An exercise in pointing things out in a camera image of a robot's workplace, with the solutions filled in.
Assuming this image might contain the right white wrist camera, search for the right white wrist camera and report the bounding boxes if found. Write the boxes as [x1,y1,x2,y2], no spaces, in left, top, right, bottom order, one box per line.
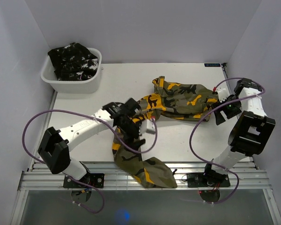
[213,87,230,103]

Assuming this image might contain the white plastic laundry basket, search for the white plastic laundry basket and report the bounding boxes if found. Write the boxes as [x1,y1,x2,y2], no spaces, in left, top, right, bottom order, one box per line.
[40,47,103,94]

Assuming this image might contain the black white camouflage trousers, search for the black white camouflage trousers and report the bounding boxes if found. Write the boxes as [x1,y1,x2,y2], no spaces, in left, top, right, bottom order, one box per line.
[48,43,99,82]

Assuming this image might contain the dark blue table label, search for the dark blue table label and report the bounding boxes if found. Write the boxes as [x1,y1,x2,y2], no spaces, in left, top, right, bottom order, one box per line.
[204,63,221,68]

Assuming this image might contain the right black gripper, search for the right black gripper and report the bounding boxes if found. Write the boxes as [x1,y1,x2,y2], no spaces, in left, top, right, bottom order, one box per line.
[210,96,242,125]

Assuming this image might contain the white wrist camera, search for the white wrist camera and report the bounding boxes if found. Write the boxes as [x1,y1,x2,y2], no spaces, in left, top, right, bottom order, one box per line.
[144,118,156,135]
[213,87,230,103]

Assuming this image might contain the aluminium rail frame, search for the aluminium rail frame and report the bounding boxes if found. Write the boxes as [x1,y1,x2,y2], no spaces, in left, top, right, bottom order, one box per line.
[19,160,271,191]

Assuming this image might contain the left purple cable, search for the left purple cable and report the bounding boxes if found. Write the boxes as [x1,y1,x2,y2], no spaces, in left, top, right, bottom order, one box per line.
[22,110,158,214]

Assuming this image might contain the yellow green camouflage trousers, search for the yellow green camouflage trousers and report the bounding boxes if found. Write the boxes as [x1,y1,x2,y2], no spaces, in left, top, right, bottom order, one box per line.
[112,76,218,188]

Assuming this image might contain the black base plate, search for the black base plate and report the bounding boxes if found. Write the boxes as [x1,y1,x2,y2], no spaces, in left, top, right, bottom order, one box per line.
[181,172,230,188]
[63,173,105,188]

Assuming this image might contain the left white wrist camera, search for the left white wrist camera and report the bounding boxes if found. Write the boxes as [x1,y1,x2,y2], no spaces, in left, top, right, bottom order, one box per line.
[144,118,156,135]

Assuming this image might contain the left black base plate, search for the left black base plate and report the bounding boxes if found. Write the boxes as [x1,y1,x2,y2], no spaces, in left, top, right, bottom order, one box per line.
[63,173,105,188]

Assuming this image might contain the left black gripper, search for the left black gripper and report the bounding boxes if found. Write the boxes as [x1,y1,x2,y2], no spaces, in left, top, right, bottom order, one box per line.
[117,117,145,153]

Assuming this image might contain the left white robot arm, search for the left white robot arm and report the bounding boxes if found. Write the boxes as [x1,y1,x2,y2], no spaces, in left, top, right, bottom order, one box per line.
[38,98,141,187]

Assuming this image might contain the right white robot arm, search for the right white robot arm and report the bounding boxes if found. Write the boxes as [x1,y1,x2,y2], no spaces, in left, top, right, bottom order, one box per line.
[202,78,275,186]

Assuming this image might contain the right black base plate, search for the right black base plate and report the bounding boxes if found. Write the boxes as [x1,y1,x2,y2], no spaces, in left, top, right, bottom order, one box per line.
[181,172,230,188]

